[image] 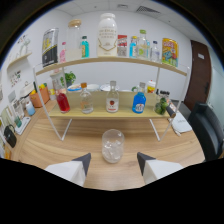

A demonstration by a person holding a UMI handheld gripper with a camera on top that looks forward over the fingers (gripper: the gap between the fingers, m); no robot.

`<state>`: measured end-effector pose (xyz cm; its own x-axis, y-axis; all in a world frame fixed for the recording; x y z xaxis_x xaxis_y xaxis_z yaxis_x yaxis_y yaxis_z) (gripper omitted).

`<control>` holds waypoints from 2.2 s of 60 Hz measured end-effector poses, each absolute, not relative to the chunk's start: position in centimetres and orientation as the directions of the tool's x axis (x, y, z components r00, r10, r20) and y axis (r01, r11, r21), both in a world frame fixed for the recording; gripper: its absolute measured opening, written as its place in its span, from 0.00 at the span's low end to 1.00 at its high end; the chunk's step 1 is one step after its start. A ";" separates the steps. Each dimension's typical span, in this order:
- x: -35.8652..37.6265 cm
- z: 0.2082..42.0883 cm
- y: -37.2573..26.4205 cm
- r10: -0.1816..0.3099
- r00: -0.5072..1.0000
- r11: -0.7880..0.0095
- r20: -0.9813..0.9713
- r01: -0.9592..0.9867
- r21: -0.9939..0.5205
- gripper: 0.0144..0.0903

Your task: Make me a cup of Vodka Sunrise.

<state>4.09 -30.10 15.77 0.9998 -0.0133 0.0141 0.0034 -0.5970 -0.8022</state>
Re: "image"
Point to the plain white bowl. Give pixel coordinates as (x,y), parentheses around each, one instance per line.
(93,87)

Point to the black chair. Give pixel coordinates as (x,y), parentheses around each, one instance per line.
(208,131)

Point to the blue liquid bottle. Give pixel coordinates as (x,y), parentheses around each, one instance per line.
(139,104)

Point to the clear bottle red label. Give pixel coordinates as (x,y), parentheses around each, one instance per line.
(112,103)

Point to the green potted plant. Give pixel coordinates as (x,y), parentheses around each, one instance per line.
(70,78)

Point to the small red liquid bottle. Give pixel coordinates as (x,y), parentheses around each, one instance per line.
(63,102)

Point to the brown door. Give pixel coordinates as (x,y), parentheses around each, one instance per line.
(199,76)

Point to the white scale tray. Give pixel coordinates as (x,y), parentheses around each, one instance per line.
(23,127)

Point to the small blue bottle yellow cap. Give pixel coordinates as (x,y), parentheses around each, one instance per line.
(133,49)

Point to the black and yellow tall can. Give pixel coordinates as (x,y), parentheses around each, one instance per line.
(50,48)

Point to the wooden wall shelf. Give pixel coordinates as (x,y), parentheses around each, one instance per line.
(20,59)

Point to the white notebook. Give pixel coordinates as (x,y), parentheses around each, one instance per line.
(181,125)

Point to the red and white can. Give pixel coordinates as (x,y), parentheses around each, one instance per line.
(122,46)

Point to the small pink bottle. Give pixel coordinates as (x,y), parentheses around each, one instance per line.
(62,55)

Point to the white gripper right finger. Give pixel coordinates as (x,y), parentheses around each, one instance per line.
(158,168)

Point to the teal cup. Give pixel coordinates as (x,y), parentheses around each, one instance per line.
(17,122)

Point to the clear bottle blue cap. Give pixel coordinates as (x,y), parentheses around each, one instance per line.
(155,53)

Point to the ceiling air vent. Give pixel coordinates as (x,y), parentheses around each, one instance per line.
(147,9)

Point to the blue patterned bowl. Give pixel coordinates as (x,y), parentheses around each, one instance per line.
(74,88)

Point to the clear bottle tan lid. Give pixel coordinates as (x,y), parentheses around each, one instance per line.
(73,43)

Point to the yellow orange juice can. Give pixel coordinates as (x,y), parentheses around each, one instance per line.
(170,52)

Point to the clear bottle green cap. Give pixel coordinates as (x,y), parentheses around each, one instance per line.
(143,48)

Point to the two-tier wooden shelf rack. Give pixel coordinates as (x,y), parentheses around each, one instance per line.
(110,111)

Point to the large white bottle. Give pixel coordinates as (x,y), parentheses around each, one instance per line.
(107,36)

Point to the white flower ornament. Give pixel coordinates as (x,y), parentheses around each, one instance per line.
(24,45)

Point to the clear glass with ice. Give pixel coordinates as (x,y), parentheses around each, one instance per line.
(112,148)

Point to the black handbag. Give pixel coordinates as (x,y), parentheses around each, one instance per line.
(10,136)

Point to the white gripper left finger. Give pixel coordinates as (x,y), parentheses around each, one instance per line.
(68,170)

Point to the white bowl dark rim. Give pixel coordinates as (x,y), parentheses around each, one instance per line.
(105,87)

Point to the small teal bottle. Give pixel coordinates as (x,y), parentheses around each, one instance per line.
(85,49)

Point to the light blue white canister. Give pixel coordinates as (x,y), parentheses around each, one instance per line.
(30,109)

